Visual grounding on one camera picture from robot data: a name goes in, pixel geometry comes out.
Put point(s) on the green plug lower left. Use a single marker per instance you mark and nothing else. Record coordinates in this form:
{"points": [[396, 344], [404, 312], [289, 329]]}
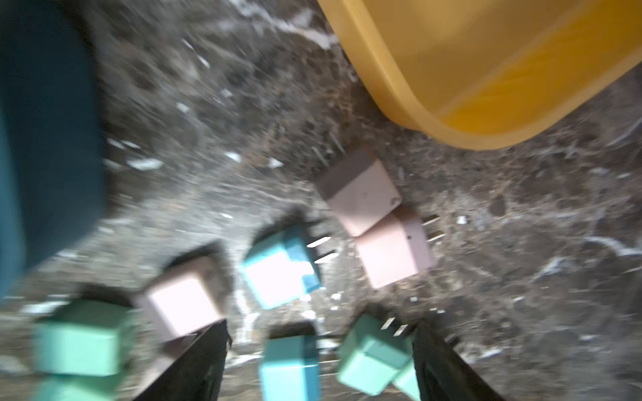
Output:
{"points": [[57, 387]]}

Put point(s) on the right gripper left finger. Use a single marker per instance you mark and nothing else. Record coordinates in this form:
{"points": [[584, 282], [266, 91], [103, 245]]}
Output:
{"points": [[198, 373]]}

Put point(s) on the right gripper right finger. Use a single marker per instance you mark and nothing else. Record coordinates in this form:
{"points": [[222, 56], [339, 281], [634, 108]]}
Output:
{"points": [[442, 374]]}

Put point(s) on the green plug upper left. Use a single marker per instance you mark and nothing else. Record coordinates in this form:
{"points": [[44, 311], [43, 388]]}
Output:
{"points": [[86, 338]]}

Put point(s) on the green plug right outer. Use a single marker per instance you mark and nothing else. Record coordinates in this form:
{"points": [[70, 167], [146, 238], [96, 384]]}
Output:
{"points": [[406, 381]]}

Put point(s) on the teal storage box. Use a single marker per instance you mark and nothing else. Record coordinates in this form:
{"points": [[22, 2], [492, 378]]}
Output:
{"points": [[52, 180]]}

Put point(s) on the yellow storage box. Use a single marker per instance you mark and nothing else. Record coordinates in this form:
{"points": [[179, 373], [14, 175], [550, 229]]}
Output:
{"points": [[484, 75]]}

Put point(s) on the blue plug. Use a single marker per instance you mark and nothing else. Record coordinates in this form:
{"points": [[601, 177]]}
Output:
{"points": [[289, 370], [285, 266]]}

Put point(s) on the green plug right inner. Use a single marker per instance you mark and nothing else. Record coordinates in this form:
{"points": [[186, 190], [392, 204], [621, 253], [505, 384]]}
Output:
{"points": [[370, 357]]}

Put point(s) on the green plug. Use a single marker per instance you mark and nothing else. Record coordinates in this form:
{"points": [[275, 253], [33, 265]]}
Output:
{"points": [[86, 338], [406, 381], [370, 357], [57, 387]]}

